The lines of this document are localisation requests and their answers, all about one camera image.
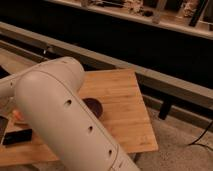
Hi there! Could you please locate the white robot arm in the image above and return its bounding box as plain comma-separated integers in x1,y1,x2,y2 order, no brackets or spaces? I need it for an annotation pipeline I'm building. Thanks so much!
0,57,140,171

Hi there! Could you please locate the dark purple bowl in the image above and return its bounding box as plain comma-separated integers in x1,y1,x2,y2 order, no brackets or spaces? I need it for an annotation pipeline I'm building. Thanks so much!
83,98,103,118

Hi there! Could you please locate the black phone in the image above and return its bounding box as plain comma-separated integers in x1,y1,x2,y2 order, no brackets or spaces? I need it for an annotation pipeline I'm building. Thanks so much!
3,129,32,145

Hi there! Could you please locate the black cable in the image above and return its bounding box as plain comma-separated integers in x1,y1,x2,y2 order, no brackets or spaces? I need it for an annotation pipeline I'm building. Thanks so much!
187,120,213,151

